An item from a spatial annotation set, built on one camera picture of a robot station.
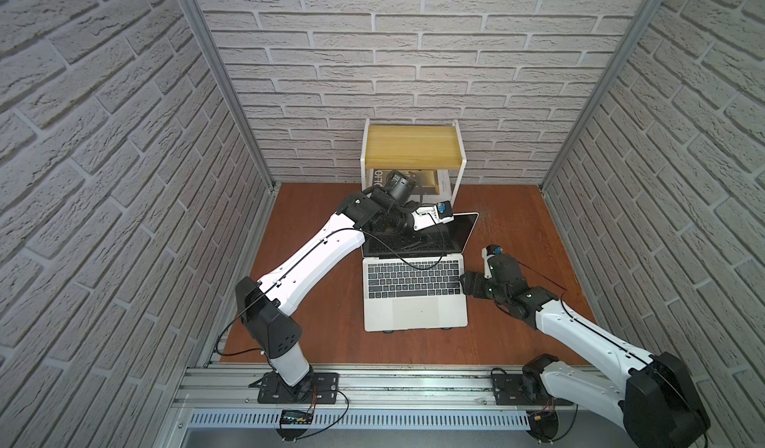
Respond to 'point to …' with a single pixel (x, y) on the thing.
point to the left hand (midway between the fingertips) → (426, 219)
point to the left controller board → (296, 417)
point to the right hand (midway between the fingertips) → (466, 279)
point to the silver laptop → (411, 280)
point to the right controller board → (543, 424)
